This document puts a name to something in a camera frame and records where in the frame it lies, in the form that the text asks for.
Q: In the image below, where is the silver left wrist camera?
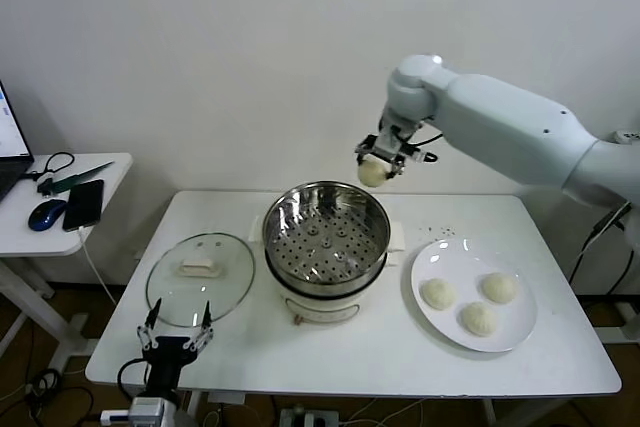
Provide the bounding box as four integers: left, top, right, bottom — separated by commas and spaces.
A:
99, 396, 177, 427

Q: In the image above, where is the blue computer mouse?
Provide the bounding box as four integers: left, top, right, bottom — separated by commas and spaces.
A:
27, 199, 68, 233

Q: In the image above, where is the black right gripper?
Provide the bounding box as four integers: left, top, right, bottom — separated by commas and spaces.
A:
354, 135, 407, 179

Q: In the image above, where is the cream electric cooker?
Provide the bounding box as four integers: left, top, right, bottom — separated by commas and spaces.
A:
249, 226, 401, 328

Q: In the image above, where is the white metal floor frame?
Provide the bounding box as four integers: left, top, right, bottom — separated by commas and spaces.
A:
579, 291, 640, 344

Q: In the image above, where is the glass lid with cream handle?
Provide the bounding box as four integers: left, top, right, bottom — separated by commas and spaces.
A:
144, 231, 257, 329

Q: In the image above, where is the black looped cord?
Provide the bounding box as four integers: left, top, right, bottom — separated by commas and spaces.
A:
22, 151, 76, 198

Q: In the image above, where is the white steamed baozi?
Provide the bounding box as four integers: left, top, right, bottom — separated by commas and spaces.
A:
480, 271, 519, 305
357, 156, 389, 189
419, 277, 457, 311
458, 300, 500, 338

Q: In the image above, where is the grey floor power strip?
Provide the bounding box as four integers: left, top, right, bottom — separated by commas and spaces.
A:
279, 407, 341, 427

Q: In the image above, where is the black smartphone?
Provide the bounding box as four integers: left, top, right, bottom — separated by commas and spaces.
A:
62, 179, 105, 233

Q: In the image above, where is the white round plate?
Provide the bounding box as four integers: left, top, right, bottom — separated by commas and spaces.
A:
410, 238, 539, 353

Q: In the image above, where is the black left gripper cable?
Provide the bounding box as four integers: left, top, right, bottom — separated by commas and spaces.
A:
117, 356, 151, 401

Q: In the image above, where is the white charging cable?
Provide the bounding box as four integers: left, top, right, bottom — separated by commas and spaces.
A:
77, 226, 117, 306

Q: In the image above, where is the white side table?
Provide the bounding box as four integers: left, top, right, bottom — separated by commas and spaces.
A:
0, 152, 134, 373

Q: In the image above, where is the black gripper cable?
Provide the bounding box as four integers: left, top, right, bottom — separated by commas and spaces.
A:
117, 356, 151, 401
399, 131, 445, 164

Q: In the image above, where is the perforated steel steamer basket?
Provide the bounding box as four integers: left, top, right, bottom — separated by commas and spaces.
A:
248, 179, 405, 298

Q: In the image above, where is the black coiled floor cable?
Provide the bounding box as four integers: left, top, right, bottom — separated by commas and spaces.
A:
24, 369, 96, 427

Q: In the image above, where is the black laptop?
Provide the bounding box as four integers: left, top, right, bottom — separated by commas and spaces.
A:
0, 80, 35, 203

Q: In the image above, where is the black hanging cable with adapter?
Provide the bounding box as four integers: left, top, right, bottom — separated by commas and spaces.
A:
571, 199, 634, 298

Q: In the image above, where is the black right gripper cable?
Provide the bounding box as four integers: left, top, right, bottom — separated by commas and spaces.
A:
399, 131, 445, 164

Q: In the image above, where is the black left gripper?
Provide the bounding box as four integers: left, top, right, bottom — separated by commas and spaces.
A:
137, 296, 217, 398

